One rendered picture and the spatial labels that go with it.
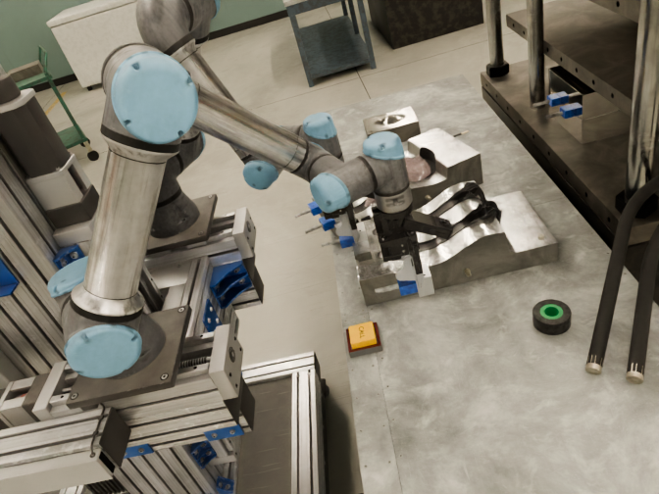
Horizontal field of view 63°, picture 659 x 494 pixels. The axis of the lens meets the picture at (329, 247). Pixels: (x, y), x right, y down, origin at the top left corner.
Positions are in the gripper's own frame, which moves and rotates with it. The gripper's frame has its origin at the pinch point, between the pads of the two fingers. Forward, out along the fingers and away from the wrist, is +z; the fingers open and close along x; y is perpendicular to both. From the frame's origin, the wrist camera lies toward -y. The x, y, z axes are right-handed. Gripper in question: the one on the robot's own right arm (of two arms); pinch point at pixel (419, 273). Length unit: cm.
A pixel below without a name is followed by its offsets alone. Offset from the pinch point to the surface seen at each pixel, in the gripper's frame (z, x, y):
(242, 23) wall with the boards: 85, -731, 120
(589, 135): 14, -64, -68
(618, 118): 10, -64, -77
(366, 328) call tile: 11.3, 1.7, 15.1
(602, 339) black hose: 10.8, 20.5, -32.1
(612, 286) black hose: 7.6, 9.9, -39.1
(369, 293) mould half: 10.9, -10.0, 12.7
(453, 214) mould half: 3.0, -24.2, -13.9
